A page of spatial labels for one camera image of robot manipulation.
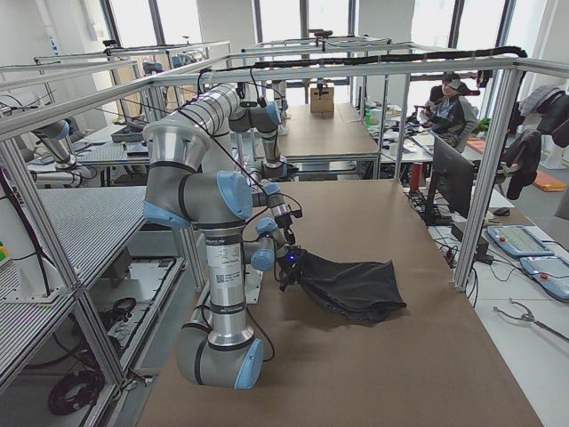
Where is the black t-shirt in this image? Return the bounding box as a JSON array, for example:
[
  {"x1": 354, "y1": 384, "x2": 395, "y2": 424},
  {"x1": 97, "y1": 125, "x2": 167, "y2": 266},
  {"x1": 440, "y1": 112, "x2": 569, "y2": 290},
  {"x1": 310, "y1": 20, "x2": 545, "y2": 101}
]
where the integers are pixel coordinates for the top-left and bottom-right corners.
[{"x1": 296, "y1": 250, "x2": 406, "y2": 325}]

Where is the aluminium cage frame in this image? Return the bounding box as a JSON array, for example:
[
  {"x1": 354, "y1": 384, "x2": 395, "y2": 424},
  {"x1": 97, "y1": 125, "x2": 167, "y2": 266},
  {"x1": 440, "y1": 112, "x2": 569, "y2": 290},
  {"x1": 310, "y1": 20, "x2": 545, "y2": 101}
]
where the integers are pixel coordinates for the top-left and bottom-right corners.
[{"x1": 0, "y1": 42, "x2": 534, "y2": 392}]

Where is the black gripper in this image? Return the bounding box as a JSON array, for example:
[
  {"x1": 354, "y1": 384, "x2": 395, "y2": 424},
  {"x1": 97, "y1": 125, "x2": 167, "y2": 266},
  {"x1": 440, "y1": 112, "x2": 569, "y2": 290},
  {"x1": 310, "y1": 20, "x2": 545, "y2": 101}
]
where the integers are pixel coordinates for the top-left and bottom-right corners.
[
  {"x1": 277, "y1": 238, "x2": 307, "y2": 292},
  {"x1": 274, "y1": 205, "x2": 302, "y2": 240}
]

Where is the blue teach pendant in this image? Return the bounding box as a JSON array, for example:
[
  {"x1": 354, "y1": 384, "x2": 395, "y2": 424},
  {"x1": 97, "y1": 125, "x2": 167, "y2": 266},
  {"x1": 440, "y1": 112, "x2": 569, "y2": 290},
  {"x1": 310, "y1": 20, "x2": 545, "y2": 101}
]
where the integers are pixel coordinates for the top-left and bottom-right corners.
[{"x1": 486, "y1": 225, "x2": 554, "y2": 258}]

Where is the metal grabber tool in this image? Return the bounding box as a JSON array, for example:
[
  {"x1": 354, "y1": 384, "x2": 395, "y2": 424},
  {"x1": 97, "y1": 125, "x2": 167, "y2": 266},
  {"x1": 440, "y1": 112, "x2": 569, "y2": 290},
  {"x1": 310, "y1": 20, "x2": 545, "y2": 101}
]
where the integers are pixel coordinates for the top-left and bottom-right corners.
[{"x1": 493, "y1": 298, "x2": 568, "y2": 342}]

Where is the seated person in grey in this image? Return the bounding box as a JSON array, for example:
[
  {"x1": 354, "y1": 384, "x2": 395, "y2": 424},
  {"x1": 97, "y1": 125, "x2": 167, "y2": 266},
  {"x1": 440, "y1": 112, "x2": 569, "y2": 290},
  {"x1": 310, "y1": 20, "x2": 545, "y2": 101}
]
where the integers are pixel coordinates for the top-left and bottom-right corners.
[{"x1": 420, "y1": 72, "x2": 477, "y2": 153}]

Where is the striped aluminium frame table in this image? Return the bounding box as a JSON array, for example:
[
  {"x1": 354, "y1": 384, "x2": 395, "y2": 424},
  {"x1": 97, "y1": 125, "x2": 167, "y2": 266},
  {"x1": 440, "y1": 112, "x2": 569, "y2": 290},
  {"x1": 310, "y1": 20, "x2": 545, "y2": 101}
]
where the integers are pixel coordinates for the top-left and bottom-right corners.
[{"x1": 1, "y1": 186, "x2": 146, "y2": 389}]

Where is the black computer monitor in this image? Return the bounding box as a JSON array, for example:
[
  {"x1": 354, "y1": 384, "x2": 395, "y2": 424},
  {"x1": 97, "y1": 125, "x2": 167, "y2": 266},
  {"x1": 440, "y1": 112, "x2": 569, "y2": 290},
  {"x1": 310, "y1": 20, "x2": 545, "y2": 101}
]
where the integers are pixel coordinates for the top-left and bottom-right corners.
[{"x1": 423, "y1": 138, "x2": 474, "y2": 226}]

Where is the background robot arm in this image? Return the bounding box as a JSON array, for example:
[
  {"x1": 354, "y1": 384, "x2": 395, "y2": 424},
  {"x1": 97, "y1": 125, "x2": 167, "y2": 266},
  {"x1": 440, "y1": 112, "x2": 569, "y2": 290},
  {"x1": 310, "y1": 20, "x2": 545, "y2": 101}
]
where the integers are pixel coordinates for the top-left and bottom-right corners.
[{"x1": 32, "y1": 119, "x2": 97, "y2": 187}]

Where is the cardboard box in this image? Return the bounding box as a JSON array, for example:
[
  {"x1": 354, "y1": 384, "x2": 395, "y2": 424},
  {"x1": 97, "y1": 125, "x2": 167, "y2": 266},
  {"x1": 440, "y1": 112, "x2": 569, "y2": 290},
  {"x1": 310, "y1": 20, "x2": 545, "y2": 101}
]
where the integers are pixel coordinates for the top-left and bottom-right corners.
[{"x1": 309, "y1": 86, "x2": 334, "y2": 114}]

